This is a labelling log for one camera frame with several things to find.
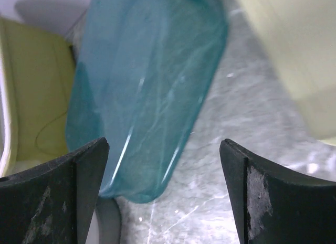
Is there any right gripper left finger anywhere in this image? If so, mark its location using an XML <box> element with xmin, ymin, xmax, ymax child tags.
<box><xmin>1</xmin><ymin>137</ymin><xmax>109</xmax><ymax>243</ymax></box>

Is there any pale green perforated box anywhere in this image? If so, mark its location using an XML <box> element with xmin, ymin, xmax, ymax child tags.
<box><xmin>237</xmin><ymin>0</ymin><xmax>335</xmax><ymax>145</ymax></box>

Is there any blue translucent plastic container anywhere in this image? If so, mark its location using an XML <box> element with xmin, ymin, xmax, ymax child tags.
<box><xmin>66</xmin><ymin>0</ymin><xmax>228</xmax><ymax>203</ymax></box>

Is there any olive green tub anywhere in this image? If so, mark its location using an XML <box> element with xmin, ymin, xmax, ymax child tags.
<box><xmin>1</xmin><ymin>18</ymin><xmax>75</xmax><ymax>162</ymax></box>

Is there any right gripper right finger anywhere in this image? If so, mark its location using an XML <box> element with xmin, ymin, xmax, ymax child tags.
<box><xmin>219</xmin><ymin>139</ymin><xmax>335</xmax><ymax>243</ymax></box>

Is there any white perforated basket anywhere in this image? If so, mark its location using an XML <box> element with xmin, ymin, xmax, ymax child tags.
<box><xmin>1</xmin><ymin>35</ymin><xmax>13</xmax><ymax>178</ymax></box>

